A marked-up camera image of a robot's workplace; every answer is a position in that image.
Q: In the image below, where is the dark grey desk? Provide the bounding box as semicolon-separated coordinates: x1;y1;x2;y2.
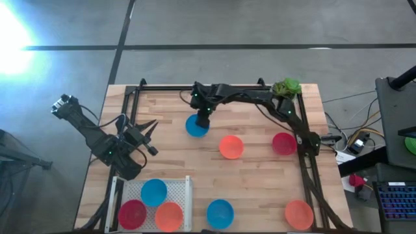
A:
374;77;416;170

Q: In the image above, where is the black pole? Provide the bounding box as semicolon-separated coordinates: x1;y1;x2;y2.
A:
388;64;416;91

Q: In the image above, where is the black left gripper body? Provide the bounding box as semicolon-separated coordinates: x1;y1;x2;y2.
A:
125;125;160;157

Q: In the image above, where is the black aluminium table frame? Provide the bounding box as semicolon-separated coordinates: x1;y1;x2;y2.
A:
76;77;352;234

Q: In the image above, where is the small grey device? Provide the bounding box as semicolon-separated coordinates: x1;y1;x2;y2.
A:
354;187;373;202

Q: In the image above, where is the orange plastic mini bowl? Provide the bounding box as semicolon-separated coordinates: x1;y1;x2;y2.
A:
218;135;244;160
284;199;315;231
154;201;185;233

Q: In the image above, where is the red plastic mini bowl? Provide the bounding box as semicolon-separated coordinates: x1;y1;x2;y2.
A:
272;132;298;156
118;199;148;231

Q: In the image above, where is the black diagonal beam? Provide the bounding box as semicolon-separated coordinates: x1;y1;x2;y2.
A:
337;146;391;178

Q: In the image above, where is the succulent in white patterned pot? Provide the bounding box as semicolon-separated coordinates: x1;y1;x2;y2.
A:
271;77;303;101

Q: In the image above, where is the white perforated metal tray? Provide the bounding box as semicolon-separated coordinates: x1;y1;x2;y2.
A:
104;175;193;233

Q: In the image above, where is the white power adapter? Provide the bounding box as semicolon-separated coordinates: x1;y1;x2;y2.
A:
347;136;370;155

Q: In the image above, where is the black keyboard blue backlight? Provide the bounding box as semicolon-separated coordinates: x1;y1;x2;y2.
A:
372;181;416;223

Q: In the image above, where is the black tripod stand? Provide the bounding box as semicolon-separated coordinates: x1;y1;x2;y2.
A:
0;129;53;183

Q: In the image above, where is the yellow cable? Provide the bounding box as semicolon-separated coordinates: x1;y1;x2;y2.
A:
354;110;386;139

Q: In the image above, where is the white paper sheet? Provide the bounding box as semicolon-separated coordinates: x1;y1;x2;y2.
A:
334;150;357;166
341;175;368;194

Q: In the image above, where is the blue plastic mini bowl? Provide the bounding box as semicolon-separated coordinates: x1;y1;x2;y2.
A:
140;178;168;208
185;113;211;138
206;199;235;230

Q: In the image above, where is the small red object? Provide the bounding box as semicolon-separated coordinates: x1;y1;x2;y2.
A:
348;174;367;189

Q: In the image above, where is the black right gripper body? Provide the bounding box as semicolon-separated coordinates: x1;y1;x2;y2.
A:
190;81;218;118

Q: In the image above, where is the green round object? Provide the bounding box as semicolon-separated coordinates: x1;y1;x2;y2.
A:
404;136;416;156

